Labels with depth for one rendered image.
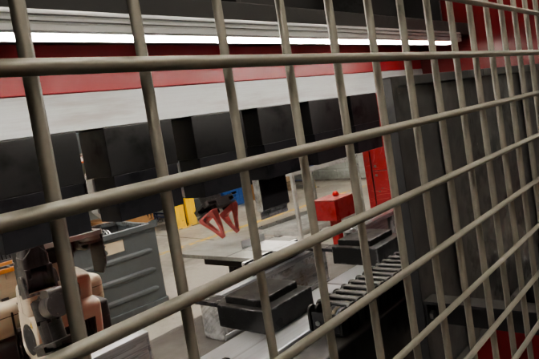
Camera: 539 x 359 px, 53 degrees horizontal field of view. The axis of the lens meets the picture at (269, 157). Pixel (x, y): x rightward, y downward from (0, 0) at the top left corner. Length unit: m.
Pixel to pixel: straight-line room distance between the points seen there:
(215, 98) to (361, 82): 0.60
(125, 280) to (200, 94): 2.98
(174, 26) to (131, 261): 3.28
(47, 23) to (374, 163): 1.59
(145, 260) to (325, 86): 2.83
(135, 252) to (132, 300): 0.33
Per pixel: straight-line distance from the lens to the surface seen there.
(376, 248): 1.13
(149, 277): 4.11
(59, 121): 0.93
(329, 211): 3.15
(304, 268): 1.36
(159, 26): 0.81
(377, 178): 2.13
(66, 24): 0.73
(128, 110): 1.00
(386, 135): 0.20
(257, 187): 1.27
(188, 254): 1.44
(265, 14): 1.03
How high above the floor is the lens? 1.31
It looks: 4 degrees down
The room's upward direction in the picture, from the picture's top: 9 degrees counter-clockwise
